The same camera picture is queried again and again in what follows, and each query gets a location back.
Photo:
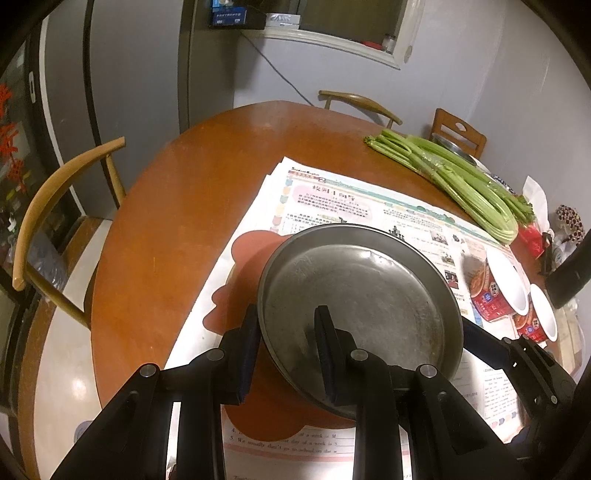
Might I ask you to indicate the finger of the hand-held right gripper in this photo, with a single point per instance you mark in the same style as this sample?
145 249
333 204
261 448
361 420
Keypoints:
485 334

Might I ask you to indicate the white tissue paper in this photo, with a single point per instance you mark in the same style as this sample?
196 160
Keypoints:
535 198

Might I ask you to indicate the steel plate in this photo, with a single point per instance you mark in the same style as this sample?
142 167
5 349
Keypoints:
369 286

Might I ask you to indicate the red tissue box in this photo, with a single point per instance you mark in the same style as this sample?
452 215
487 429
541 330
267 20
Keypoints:
531 240

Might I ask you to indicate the red instant noodle bowl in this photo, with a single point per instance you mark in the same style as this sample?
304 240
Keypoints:
498 286
540 316

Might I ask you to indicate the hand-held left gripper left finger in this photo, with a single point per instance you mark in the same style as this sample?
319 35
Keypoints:
244 350

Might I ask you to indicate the celery bunch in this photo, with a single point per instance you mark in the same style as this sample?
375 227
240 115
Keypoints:
503 187
466 194

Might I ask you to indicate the blue packet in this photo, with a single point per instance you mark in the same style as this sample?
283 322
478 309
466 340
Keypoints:
226 16

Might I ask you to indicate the grey double door refrigerator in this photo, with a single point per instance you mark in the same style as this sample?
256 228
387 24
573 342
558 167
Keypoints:
138 92

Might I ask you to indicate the small white box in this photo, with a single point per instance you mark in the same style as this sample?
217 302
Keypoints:
282 21

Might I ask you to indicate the spotted ornament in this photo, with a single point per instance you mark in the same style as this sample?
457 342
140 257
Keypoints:
569 224

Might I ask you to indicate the small bottle on sill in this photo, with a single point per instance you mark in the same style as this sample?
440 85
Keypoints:
390 42

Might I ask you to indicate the small steel basin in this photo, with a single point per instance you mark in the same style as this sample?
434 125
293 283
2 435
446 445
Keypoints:
457 150

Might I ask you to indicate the curved back wooden chair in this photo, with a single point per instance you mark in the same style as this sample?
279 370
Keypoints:
46 194
360 99

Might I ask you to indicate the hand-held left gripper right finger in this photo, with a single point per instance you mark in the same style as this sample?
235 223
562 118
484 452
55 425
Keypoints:
325 350

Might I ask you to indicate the printed newspaper sheet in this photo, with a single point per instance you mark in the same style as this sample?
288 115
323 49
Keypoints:
332 203

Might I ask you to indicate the red paper door decoration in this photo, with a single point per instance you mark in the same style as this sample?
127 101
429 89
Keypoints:
11 138

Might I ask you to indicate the black thermos bottle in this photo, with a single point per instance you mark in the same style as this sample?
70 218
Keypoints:
572 272

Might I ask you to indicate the dark glass door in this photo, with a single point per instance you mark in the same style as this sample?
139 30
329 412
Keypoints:
37 138

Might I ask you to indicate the white framed window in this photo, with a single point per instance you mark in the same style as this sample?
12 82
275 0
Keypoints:
323 23

